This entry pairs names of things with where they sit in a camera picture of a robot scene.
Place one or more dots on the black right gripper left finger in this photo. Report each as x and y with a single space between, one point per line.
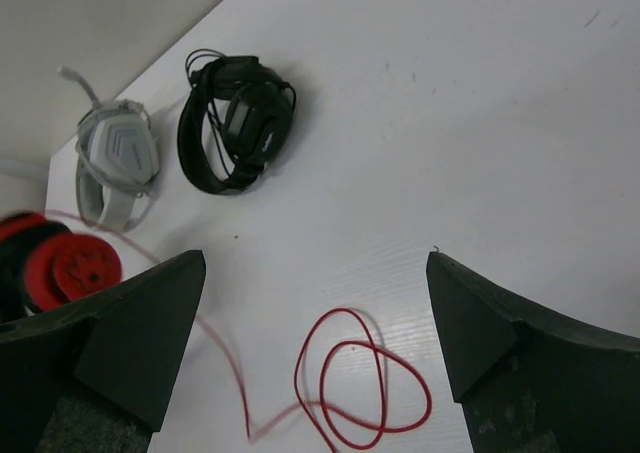
97 374

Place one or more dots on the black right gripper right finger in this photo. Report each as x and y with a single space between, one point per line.
528 378

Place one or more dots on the red and black headphones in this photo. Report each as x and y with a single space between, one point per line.
45 265

